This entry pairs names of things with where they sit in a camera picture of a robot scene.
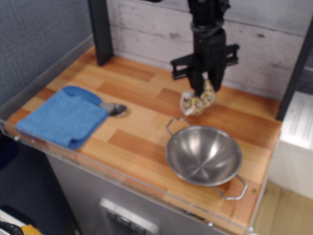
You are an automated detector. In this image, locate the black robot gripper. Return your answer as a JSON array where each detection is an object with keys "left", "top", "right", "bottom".
[{"left": 171, "top": 29, "right": 240, "bottom": 97}]

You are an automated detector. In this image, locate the leopard print plush toy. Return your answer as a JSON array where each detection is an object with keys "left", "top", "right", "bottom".
[{"left": 180, "top": 79, "right": 216, "bottom": 117}]

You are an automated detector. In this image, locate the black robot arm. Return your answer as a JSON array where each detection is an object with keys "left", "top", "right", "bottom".
[{"left": 171, "top": 0, "right": 240, "bottom": 97}]

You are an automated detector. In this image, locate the white grooved side cabinet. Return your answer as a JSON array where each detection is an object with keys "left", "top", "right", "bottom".
[{"left": 268, "top": 92, "right": 313, "bottom": 199}]

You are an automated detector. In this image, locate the blue folded cloth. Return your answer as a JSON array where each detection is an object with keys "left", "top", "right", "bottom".
[{"left": 16, "top": 86, "right": 109, "bottom": 150}]

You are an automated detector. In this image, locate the silver cabinet with button panel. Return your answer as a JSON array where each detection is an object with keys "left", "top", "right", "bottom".
[{"left": 47, "top": 153, "right": 249, "bottom": 235}]

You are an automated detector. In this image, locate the yellow object at bottom left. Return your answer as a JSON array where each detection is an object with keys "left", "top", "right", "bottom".
[{"left": 21, "top": 224, "right": 42, "bottom": 235}]

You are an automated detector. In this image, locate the stainless steel two-handled pot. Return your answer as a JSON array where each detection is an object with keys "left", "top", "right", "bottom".
[{"left": 165, "top": 118, "right": 248, "bottom": 200}]

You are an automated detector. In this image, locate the dark right vertical post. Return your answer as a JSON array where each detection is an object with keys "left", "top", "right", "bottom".
[{"left": 275, "top": 0, "right": 313, "bottom": 121}]

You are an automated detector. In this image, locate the dark vertical post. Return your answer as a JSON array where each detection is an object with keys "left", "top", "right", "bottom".
[
  {"left": 88, "top": 0, "right": 114, "bottom": 66},
  {"left": 275, "top": 0, "right": 313, "bottom": 121}
]

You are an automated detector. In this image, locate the blue handled metal spoon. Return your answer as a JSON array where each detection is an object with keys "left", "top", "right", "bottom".
[{"left": 62, "top": 85, "right": 130, "bottom": 118}]

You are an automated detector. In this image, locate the dark left vertical post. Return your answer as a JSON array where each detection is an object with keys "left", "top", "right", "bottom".
[{"left": 88, "top": 0, "right": 114, "bottom": 66}]

